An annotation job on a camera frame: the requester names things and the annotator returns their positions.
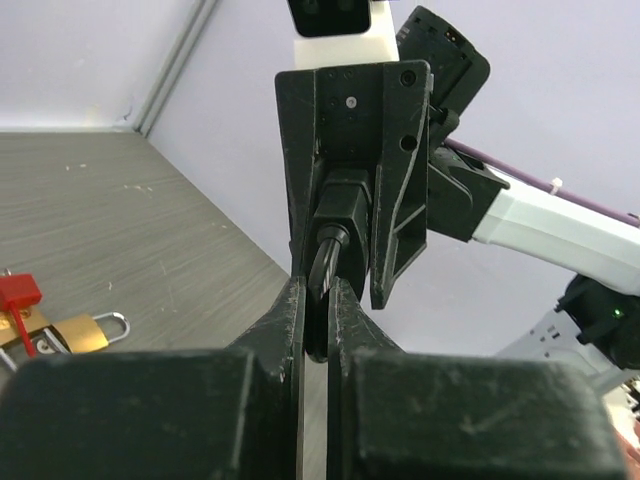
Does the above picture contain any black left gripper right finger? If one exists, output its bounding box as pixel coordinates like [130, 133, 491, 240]
[327, 277, 629, 480]

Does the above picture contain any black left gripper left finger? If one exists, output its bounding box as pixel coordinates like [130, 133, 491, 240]
[1, 277, 306, 479]

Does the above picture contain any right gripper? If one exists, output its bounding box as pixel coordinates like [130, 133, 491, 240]
[275, 60, 431, 309]

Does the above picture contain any black padlock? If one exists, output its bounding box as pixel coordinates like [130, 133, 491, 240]
[305, 169, 372, 363]

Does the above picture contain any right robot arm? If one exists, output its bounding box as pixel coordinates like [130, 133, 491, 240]
[275, 1, 639, 381]

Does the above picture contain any small brass padlock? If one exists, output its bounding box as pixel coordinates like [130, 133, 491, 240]
[51, 311, 131, 354]

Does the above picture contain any large brass padlock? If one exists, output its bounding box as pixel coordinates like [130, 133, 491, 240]
[1, 306, 71, 373]

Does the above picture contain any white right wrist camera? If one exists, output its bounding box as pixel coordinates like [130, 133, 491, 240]
[288, 0, 399, 70]

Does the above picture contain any red cable seal lock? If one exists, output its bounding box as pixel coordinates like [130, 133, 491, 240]
[1, 269, 42, 358]

